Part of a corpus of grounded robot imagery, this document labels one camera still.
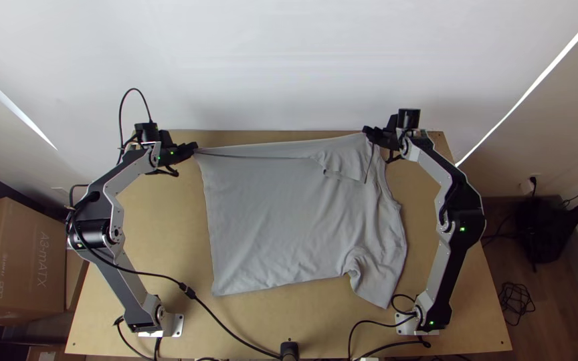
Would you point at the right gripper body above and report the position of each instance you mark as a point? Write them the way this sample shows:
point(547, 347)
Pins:
point(382, 137)

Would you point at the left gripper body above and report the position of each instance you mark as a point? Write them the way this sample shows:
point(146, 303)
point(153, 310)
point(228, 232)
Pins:
point(179, 152)

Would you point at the grey t-shirt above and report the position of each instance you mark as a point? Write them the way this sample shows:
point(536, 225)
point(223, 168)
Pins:
point(289, 215)

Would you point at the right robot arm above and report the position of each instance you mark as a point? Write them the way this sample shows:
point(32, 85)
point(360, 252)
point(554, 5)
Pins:
point(434, 170)

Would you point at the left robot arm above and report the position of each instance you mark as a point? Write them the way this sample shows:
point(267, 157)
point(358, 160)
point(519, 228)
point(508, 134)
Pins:
point(128, 170)

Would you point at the black bag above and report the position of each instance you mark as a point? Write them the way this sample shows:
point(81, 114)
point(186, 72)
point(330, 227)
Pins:
point(545, 230)

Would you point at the large cardboard box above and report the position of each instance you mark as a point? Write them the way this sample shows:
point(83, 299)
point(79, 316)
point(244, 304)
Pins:
point(13, 255)

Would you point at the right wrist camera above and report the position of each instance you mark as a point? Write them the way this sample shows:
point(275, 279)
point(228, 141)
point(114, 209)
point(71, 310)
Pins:
point(409, 119)

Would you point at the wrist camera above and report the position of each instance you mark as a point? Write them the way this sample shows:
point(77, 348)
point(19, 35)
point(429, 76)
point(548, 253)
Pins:
point(409, 119)
point(147, 132)

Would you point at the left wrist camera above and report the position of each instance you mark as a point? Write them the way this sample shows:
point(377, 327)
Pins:
point(147, 132)

